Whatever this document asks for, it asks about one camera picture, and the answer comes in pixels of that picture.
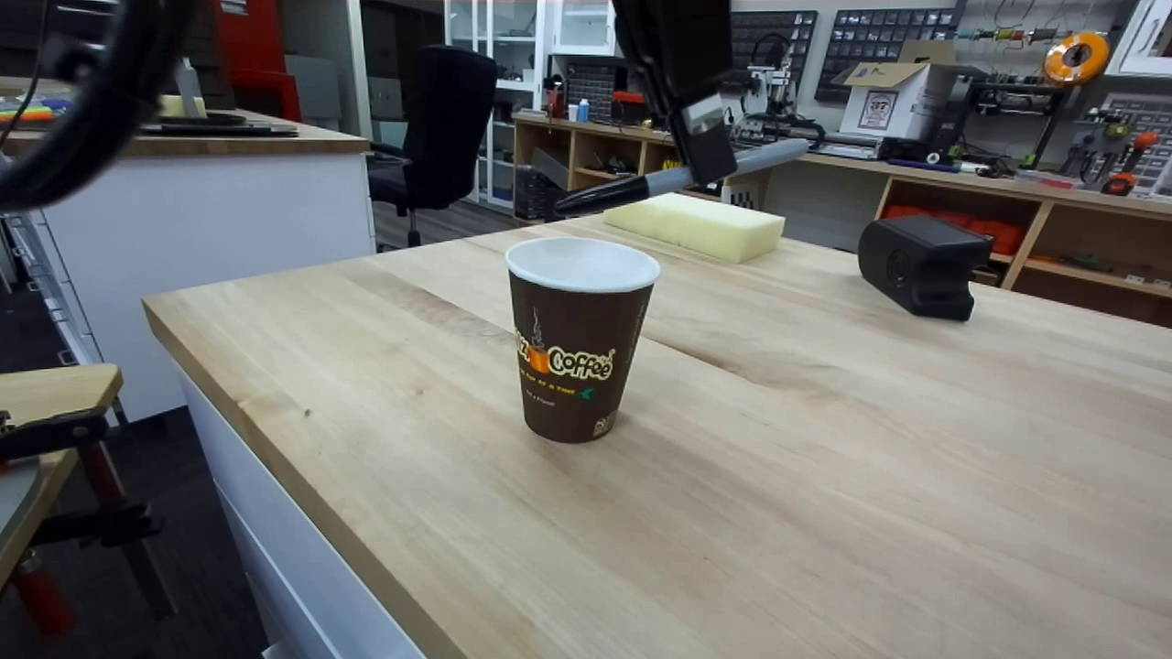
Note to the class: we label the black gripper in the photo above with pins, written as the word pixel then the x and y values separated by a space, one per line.
pixel 689 43

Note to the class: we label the brown paper coffee cup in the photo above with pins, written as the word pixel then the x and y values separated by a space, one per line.
pixel 582 354

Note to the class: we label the grey tube with black end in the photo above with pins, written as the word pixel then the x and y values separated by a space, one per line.
pixel 733 166

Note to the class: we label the white glass shelving unit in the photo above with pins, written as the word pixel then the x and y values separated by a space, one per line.
pixel 525 32

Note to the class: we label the pale yellow foam block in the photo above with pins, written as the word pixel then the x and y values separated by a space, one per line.
pixel 699 224

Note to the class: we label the black tool pegboard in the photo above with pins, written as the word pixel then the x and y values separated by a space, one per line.
pixel 879 37

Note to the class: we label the white cardboard box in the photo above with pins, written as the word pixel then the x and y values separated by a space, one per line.
pixel 892 104

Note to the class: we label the black swivel chair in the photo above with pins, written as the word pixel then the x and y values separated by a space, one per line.
pixel 441 122

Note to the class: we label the black box-shaped device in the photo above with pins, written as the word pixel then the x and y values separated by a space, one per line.
pixel 920 261

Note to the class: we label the orange tape roll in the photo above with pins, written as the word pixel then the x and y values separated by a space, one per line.
pixel 1063 57

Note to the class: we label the red cabinet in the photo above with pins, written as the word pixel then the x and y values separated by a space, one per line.
pixel 258 57

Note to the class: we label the long wooden workbench shelf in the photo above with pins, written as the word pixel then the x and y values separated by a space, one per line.
pixel 1074 244

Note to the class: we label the white counter with wooden top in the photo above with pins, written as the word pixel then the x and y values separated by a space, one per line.
pixel 206 221

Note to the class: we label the small wooden side table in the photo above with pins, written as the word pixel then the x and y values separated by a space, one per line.
pixel 51 397

